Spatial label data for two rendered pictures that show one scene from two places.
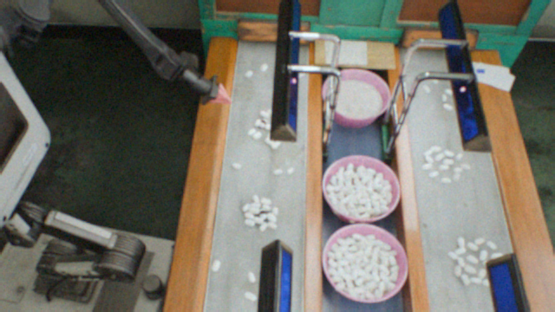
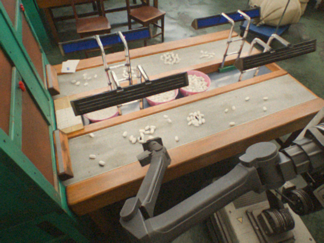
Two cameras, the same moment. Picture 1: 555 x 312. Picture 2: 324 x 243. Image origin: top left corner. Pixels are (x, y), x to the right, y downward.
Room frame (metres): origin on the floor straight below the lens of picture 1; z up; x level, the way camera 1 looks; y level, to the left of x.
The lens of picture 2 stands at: (1.39, 0.77, 1.82)
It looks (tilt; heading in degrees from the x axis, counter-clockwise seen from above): 50 degrees down; 244
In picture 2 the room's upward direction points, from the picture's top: 1 degrees clockwise
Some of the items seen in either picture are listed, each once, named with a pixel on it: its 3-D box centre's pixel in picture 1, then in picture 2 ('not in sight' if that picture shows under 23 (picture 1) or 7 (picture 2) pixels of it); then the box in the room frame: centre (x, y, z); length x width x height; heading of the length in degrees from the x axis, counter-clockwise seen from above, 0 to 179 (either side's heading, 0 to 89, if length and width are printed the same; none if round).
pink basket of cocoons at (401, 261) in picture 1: (362, 266); (192, 85); (0.60, -0.31, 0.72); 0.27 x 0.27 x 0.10
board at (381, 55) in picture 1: (354, 54); (68, 114); (1.54, -0.34, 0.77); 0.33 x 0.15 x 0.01; 88
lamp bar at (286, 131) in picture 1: (287, 58); (133, 90); (1.16, -0.05, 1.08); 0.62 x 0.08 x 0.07; 178
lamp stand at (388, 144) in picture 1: (422, 106); (115, 67); (1.14, -0.53, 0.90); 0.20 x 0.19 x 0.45; 178
